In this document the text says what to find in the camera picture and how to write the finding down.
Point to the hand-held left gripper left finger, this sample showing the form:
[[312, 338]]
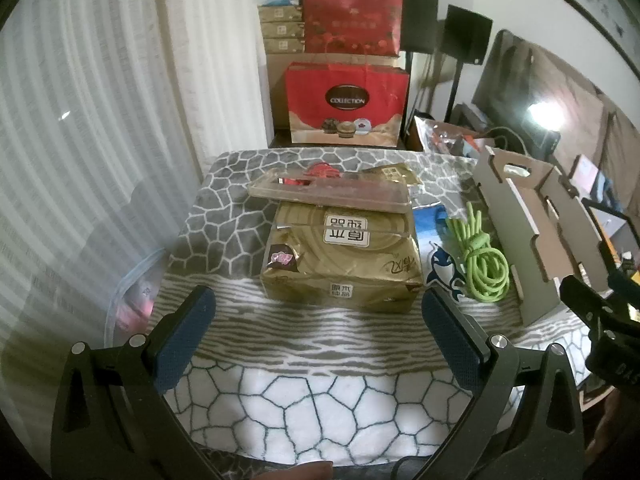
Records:
[[185, 340]]

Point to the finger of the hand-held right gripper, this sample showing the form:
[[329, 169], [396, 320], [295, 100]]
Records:
[[585, 300]]

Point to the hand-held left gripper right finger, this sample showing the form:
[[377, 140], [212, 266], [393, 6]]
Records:
[[452, 335]]

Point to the blue white zip bag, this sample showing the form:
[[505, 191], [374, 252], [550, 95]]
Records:
[[430, 230]]

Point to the gold tissue pack bundle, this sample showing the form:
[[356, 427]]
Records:
[[345, 260]]

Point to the clear phone case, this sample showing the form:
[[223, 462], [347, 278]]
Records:
[[350, 192]]

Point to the clear bag with pink contents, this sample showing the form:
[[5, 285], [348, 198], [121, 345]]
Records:
[[132, 305]]

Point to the pink box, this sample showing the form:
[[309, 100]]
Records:
[[586, 172]]

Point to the grey white patterned blanket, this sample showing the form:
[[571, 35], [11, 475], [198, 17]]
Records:
[[310, 410]]

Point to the gold foil packet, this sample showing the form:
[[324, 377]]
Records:
[[390, 175]]

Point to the clear bag of small items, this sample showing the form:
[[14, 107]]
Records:
[[440, 135]]

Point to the brown covered sofa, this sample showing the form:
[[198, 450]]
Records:
[[575, 90]]

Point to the dark wooden cabinet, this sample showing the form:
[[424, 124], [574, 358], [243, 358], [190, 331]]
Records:
[[280, 141]]

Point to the white curtain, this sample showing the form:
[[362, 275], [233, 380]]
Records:
[[100, 110]]

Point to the red chocolate gift bag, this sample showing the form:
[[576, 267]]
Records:
[[345, 85]]

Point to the black panel on stand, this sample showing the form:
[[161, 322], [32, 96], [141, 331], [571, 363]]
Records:
[[420, 20], [467, 35]]

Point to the gold tissue box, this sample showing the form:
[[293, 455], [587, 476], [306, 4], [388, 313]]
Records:
[[282, 46], [281, 30], [280, 14]]

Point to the red gift box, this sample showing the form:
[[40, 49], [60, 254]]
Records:
[[350, 20]]

